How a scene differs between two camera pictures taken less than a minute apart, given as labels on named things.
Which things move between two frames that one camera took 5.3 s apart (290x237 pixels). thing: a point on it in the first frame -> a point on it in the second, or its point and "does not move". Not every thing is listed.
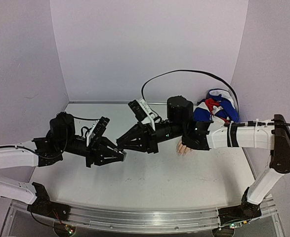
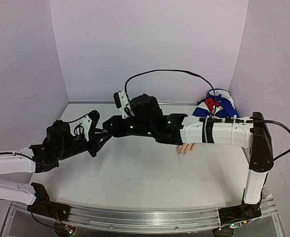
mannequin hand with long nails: (182, 150) does not move
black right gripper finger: (135, 139) -> (115, 125)
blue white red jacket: (219, 103) does not move
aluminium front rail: (148, 218) does not move
